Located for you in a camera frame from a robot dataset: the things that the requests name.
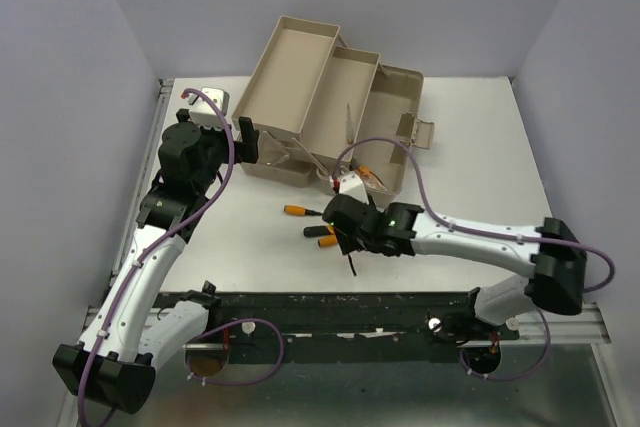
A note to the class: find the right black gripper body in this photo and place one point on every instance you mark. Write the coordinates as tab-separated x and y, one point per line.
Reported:
365	242

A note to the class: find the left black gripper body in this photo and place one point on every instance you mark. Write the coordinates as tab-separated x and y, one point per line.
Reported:
218	149

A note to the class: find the orange tape measure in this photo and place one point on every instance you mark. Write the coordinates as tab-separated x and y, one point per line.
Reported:
352	259

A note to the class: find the orange black utility knife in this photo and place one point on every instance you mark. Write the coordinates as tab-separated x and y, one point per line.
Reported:
318	231

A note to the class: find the orange handled pliers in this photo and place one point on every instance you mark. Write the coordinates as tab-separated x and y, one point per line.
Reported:
369	178

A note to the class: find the orange handled screwdriver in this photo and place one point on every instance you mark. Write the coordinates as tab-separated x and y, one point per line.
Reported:
299	211
327	241

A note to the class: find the beige tool box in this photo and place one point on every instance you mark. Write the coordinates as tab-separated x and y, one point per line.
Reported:
297	98

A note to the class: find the small clear handled screwdriver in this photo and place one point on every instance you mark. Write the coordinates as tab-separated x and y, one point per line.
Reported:
349	128

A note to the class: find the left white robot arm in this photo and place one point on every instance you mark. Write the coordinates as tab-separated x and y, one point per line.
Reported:
116	359

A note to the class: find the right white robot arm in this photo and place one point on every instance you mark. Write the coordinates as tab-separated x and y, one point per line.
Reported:
546	265

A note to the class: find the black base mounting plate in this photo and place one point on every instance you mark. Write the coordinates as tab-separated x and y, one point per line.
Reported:
327	328

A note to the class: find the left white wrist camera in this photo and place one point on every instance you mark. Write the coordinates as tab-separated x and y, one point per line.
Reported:
201	113

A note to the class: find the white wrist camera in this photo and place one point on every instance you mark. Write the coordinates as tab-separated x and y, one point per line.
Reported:
201	113
350	184

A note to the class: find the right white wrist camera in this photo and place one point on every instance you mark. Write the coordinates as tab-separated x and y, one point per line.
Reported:
350	184

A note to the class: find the aluminium extrusion rail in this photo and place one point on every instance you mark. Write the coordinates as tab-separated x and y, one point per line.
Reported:
586	328

